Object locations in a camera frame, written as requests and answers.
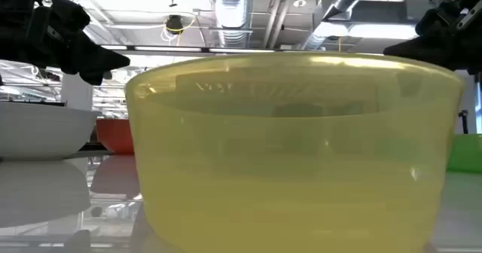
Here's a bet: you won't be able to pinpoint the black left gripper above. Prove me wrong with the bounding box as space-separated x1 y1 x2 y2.
25 0 131 86

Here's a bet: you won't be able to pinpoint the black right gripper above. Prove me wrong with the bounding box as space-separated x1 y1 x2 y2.
383 0 482 72

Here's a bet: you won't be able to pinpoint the large orange bowl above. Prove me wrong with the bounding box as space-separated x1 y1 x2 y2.
95 117 135 155

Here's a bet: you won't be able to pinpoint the large white bowl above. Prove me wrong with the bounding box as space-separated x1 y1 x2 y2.
0 101 99 160

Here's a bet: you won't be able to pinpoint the green translucent plastic bowl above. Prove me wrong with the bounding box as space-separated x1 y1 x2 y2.
446 133 482 173

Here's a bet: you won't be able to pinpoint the yellow translucent plastic bowl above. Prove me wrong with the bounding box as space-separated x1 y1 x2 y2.
124 51 465 253

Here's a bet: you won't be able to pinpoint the white room pillar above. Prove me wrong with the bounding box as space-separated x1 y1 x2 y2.
59 73 94 113

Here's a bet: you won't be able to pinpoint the linear ceiling light rail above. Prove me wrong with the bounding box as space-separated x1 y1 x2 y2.
99 44 287 55

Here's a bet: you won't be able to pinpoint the yellow ceiling cable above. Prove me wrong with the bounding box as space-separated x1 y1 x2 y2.
164 15 197 35

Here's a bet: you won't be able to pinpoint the black ceiling camera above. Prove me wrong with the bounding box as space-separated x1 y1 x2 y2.
165 14 185 35

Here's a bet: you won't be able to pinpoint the smooth silver ceiling duct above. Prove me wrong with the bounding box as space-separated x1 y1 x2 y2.
300 0 377 51

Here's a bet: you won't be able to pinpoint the ribbed silver ceiling duct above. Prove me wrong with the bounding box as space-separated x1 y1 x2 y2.
209 0 252 49

